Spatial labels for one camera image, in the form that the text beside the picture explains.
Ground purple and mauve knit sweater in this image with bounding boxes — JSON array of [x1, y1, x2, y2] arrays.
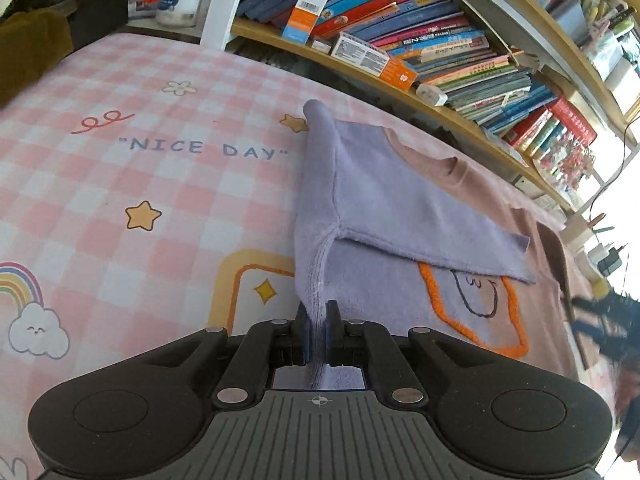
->
[[276, 101, 599, 389]]

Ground white power strip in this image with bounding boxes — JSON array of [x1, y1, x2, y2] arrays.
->
[[575, 245, 626, 298]]

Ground beige pen holder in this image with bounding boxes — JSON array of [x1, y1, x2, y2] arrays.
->
[[559, 214, 594, 254]]

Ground red dictionaries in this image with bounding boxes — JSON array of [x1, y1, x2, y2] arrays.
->
[[502, 96, 598, 159]]

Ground pink checkered cartoon tablecloth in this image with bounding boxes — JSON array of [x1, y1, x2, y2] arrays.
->
[[0, 31, 612, 480]]

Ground white charger plug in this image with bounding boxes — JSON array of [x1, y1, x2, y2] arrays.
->
[[416, 82, 448, 107]]

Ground white wooden bookshelf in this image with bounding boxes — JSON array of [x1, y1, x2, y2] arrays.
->
[[198, 0, 639, 210]]

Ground lying usmile toothpaste box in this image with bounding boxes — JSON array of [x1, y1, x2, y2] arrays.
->
[[330, 32, 418, 91]]

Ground row of colourful books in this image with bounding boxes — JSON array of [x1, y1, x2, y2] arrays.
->
[[236, 0, 558, 134]]

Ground white green-lidded jar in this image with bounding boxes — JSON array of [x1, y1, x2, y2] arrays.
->
[[154, 0, 208, 28]]

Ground upright usmile toothpaste box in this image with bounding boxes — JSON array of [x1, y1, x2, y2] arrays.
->
[[281, 0, 329, 44]]

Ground black bag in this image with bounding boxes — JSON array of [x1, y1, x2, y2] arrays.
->
[[67, 0, 129, 51]]

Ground brown garment pile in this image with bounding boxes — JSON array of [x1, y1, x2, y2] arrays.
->
[[0, 9, 74, 107]]

